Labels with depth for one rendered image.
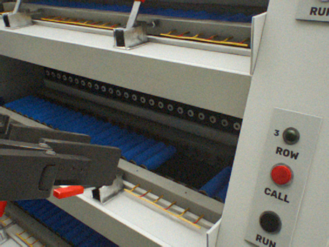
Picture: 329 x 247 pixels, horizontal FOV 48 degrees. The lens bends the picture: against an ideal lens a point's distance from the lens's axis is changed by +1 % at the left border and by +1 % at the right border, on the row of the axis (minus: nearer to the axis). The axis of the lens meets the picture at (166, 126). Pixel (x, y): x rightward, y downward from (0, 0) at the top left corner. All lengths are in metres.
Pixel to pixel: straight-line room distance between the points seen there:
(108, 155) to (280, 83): 0.16
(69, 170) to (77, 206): 0.28
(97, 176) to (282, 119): 0.16
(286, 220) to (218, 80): 0.14
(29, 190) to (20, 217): 0.57
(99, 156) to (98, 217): 0.23
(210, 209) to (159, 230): 0.06
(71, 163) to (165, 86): 0.19
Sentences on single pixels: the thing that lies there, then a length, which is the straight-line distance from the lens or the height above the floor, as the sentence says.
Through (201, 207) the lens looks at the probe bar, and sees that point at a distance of 0.43.
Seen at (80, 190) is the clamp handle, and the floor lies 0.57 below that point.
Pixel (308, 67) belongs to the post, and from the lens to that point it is 0.32.
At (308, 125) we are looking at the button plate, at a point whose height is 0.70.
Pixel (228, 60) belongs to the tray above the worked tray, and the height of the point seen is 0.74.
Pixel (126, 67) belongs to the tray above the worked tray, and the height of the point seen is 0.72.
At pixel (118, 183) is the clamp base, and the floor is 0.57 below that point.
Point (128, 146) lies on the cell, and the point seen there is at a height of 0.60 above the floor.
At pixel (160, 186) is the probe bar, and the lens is 0.46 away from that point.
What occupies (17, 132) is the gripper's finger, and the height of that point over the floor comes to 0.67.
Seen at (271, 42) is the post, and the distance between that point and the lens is 0.34.
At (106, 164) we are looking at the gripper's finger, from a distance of 0.28.
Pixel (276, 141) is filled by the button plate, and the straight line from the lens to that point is 0.33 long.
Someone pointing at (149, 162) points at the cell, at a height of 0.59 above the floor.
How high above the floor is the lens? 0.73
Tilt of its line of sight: 10 degrees down
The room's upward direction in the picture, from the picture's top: 10 degrees clockwise
